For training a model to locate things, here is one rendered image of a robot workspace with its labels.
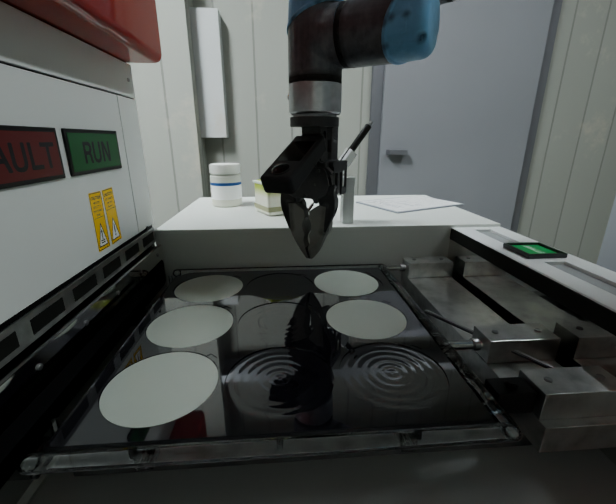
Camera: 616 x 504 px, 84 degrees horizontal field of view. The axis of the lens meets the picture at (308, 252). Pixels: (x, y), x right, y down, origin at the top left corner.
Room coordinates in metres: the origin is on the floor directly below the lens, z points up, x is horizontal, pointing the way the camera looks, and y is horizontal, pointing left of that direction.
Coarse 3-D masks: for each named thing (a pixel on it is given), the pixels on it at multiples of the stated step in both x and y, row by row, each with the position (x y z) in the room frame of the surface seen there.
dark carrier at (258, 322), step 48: (288, 288) 0.47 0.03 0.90; (384, 288) 0.47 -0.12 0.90; (144, 336) 0.34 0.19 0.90; (240, 336) 0.34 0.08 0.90; (288, 336) 0.34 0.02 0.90; (336, 336) 0.34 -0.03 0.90; (96, 384) 0.26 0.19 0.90; (240, 384) 0.26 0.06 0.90; (288, 384) 0.26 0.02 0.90; (336, 384) 0.26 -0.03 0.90; (384, 384) 0.26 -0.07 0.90; (432, 384) 0.26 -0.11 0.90; (96, 432) 0.20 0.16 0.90; (144, 432) 0.20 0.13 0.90; (192, 432) 0.20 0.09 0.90; (240, 432) 0.20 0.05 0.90; (288, 432) 0.21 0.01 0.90; (336, 432) 0.21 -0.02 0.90
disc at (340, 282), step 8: (328, 272) 0.53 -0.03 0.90; (336, 272) 0.53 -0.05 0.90; (344, 272) 0.53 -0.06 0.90; (352, 272) 0.53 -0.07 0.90; (320, 280) 0.50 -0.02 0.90; (328, 280) 0.50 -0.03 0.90; (336, 280) 0.50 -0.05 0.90; (344, 280) 0.50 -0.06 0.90; (352, 280) 0.50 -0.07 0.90; (360, 280) 0.50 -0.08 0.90; (368, 280) 0.50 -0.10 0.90; (320, 288) 0.47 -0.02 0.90; (328, 288) 0.47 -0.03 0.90; (336, 288) 0.47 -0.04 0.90; (344, 288) 0.47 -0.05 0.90; (352, 288) 0.47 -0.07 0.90; (360, 288) 0.47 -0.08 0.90; (368, 288) 0.47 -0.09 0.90; (376, 288) 0.47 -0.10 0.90; (352, 296) 0.44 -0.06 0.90
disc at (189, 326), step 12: (168, 312) 0.40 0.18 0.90; (180, 312) 0.40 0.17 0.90; (192, 312) 0.40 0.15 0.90; (204, 312) 0.40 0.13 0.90; (216, 312) 0.40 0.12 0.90; (228, 312) 0.40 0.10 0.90; (156, 324) 0.37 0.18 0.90; (168, 324) 0.37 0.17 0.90; (180, 324) 0.37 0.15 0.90; (192, 324) 0.37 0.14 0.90; (204, 324) 0.37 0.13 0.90; (216, 324) 0.37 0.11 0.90; (228, 324) 0.37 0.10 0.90; (156, 336) 0.34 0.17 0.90; (168, 336) 0.34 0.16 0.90; (180, 336) 0.34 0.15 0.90; (192, 336) 0.34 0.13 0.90; (204, 336) 0.34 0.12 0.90; (216, 336) 0.34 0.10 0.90
